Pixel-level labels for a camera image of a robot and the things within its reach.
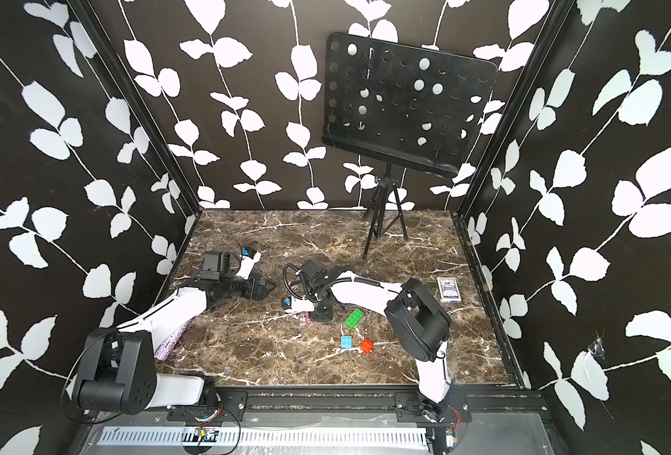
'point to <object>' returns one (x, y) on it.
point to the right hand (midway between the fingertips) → (313, 305)
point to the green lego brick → (354, 318)
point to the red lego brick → (366, 345)
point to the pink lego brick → (308, 320)
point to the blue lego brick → (346, 341)
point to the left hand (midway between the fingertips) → (265, 278)
